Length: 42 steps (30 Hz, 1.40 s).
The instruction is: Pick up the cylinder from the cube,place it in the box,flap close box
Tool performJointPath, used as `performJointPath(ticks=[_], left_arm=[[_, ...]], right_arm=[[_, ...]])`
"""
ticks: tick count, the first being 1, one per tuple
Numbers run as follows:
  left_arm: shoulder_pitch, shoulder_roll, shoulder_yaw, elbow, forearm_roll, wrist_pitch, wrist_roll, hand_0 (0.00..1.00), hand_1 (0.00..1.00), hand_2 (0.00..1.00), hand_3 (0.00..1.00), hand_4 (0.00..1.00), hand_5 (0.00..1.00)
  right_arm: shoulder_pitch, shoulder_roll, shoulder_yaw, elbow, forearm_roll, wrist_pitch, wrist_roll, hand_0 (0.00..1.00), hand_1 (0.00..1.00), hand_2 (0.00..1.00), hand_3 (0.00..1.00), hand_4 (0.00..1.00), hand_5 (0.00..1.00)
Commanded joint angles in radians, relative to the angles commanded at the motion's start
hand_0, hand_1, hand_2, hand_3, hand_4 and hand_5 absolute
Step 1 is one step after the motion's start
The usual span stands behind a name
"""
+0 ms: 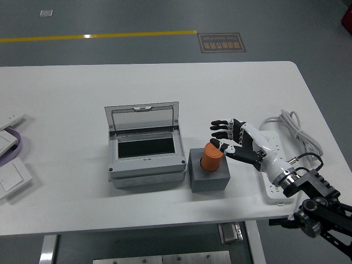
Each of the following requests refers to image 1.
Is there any metal table bracket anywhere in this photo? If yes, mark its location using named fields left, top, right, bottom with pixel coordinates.
left=218, top=222, right=244, bottom=245

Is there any grey cube with round hole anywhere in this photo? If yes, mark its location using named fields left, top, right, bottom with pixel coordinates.
left=188, top=147, right=231, bottom=193

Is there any white power cord with plug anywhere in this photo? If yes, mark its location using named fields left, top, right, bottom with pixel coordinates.
left=260, top=109, right=325, bottom=221

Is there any white table leg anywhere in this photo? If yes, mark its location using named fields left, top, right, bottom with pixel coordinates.
left=38, top=234, right=58, bottom=264
left=244, top=221, right=267, bottom=264

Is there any red object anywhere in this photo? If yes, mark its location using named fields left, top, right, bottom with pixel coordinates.
left=340, top=5, right=352, bottom=28

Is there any grey box with clear lid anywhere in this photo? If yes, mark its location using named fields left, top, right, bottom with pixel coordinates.
left=104, top=101, right=188, bottom=189

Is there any purple tape roll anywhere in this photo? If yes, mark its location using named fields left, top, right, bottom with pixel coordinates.
left=0, top=126, right=22, bottom=167

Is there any orange cylinder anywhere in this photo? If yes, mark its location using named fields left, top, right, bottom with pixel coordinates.
left=200, top=142, right=224, bottom=173

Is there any white wall switch panel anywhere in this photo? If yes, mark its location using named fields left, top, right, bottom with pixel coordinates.
left=0, top=157, right=34, bottom=200
left=0, top=130, right=19, bottom=157

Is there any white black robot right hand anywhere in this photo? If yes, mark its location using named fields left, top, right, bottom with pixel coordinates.
left=210, top=118, right=296, bottom=184

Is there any white wall plate with dots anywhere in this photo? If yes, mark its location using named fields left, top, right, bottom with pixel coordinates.
left=0, top=113, right=28, bottom=131

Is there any white power strip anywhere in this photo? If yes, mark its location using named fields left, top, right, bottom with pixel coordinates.
left=257, top=130, right=297, bottom=206

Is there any grey metal base plate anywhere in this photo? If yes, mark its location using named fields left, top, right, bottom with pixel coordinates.
left=92, top=250, right=232, bottom=264

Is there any brown floor sign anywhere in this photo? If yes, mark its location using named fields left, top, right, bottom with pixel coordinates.
left=197, top=32, right=248, bottom=53

